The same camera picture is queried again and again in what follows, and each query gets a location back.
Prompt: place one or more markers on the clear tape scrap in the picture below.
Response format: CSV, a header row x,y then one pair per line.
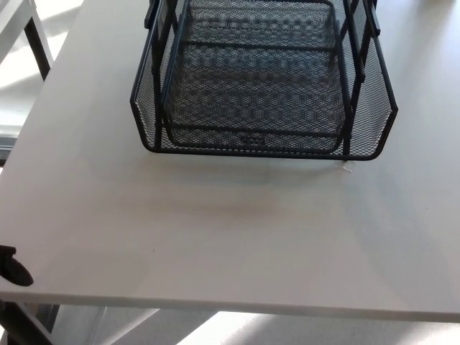
x,y
344,167

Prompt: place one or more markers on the black mesh tray with label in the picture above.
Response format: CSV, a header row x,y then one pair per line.
x,y
215,134

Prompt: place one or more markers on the large black mesh sliding tray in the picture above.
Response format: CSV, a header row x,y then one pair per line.
x,y
251,151

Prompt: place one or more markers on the white side table dark leg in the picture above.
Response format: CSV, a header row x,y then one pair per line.
x,y
36,46

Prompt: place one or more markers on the dark metal desk leg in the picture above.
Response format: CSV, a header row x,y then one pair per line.
x,y
25,327

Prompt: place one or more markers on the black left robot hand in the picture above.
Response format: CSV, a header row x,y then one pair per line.
x,y
16,273

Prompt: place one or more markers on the small black mesh tray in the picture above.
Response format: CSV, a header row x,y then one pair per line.
x,y
251,21

